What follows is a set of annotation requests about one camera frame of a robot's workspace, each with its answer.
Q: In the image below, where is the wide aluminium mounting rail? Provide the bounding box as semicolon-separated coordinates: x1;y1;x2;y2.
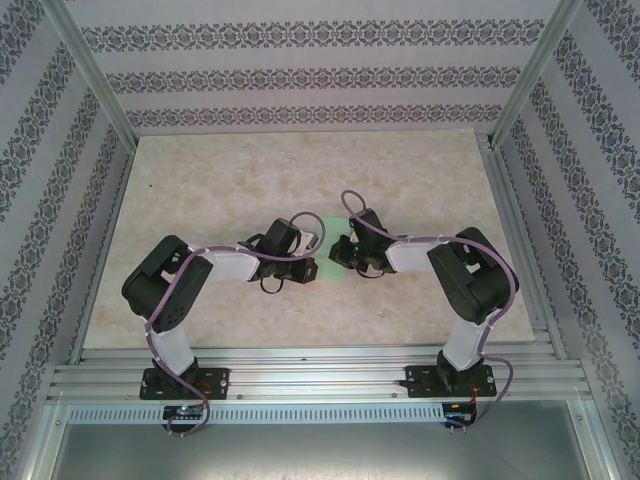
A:
47;344;596;404

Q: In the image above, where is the green paper sheet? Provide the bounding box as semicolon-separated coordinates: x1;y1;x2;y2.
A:
317;214;351;284

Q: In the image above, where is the aluminium side rail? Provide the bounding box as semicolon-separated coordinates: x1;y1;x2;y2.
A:
477;134;569;361
69;144;139;364

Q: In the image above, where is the aluminium frame post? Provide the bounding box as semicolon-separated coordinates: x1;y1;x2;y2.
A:
42;0;140;147
489;0;585;150

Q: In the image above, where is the slotted grey cable duct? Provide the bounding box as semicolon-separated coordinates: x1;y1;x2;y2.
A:
67;403;446;425

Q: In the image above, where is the grey metal sheet panel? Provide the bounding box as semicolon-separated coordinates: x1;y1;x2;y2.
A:
49;422;601;480

